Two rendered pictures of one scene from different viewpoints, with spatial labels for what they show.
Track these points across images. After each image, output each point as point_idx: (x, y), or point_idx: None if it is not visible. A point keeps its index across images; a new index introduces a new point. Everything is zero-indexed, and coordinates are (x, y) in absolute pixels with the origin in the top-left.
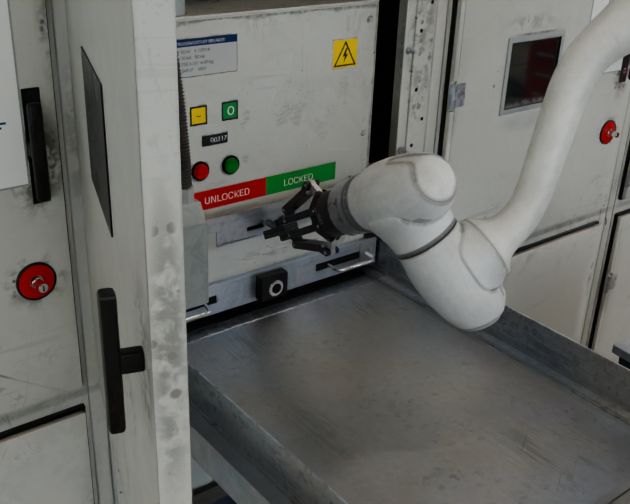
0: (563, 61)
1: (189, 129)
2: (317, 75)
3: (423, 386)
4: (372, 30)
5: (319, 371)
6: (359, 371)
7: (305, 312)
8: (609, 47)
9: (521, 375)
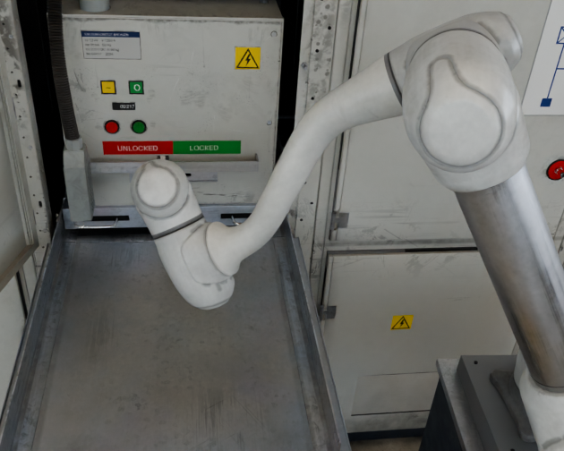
0: (303, 116)
1: (101, 96)
2: (219, 72)
3: (200, 333)
4: (277, 43)
5: (149, 293)
6: (174, 304)
7: None
8: (334, 114)
9: (280, 353)
